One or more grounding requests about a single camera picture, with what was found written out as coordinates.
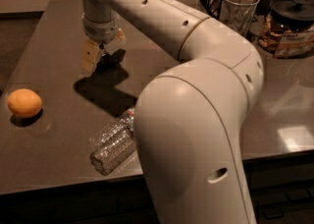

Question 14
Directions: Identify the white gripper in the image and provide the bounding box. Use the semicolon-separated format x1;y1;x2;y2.
82;14;126;75

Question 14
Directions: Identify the black rxbar chocolate wrapper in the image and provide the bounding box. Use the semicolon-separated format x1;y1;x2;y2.
97;49;126;71

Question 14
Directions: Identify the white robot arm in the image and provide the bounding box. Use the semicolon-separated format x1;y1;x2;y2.
82;0;264;224

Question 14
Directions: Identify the clear plastic water bottle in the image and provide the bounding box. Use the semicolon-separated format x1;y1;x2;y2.
89;107;135;176

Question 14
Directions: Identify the orange fruit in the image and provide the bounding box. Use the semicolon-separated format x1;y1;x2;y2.
7;88;42;118

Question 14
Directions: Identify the snack jar with black lid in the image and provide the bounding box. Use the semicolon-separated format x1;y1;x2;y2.
258;0;314;58

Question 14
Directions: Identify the wire mesh cup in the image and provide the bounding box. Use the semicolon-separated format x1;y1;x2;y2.
220;0;259;36

